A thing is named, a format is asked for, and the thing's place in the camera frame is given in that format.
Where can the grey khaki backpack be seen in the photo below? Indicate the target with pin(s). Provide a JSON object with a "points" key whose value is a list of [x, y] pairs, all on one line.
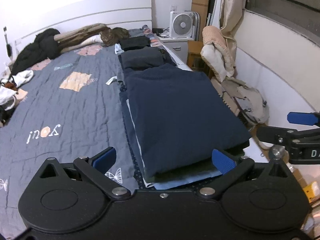
{"points": [[252, 105]]}

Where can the stack of folded clothes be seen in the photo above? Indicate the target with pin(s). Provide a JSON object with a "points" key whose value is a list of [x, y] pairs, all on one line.
{"points": [[160, 159]]}

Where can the navy blue t-shirt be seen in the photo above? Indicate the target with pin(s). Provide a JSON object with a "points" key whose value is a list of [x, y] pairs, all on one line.
{"points": [[185, 119]]}

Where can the beige curtain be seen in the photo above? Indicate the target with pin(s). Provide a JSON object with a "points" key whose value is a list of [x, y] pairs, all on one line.
{"points": [[230, 15]]}

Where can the cardboard box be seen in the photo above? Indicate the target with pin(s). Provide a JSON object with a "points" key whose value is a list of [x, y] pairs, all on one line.
{"points": [[201, 7]]}

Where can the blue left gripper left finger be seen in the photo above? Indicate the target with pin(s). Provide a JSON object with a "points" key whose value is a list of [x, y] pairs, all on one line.
{"points": [[104, 160]]}

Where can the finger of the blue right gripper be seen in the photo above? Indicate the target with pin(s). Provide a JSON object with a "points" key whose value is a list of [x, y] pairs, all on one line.
{"points": [[308, 119]]}

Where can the folded dark grey garment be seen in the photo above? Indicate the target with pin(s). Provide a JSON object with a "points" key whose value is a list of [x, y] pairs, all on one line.
{"points": [[141, 59]]}

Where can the white nightstand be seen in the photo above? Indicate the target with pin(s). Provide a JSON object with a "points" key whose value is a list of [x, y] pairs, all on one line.
{"points": [[177, 47]]}

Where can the black jacket on bed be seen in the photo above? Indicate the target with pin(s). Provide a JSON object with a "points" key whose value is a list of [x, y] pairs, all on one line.
{"points": [[44, 47]]}

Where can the grey blue patterned quilt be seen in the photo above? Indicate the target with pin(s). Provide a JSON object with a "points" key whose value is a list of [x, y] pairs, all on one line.
{"points": [[71, 109]]}

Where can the brown blanket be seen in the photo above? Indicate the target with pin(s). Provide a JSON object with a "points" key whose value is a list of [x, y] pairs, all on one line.
{"points": [[76, 37]]}

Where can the tabby cat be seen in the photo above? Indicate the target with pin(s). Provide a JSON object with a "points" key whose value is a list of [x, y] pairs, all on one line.
{"points": [[112, 36]]}

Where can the black and white clothes pile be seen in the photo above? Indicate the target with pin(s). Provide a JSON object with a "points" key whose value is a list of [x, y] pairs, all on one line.
{"points": [[11, 93]]}

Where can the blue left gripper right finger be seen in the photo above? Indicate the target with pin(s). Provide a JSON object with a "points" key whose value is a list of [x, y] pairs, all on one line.
{"points": [[223, 161]]}

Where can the white bed headboard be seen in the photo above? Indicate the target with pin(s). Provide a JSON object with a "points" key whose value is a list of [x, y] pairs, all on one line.
{"points": [[19, 27]]}

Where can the white box fan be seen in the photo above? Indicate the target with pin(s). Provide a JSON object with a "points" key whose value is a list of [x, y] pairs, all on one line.
{"points": [[184, 24]]}

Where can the beige towel on chair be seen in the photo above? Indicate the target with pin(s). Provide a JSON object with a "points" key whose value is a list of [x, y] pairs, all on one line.
{"points": [[216, 54]]}

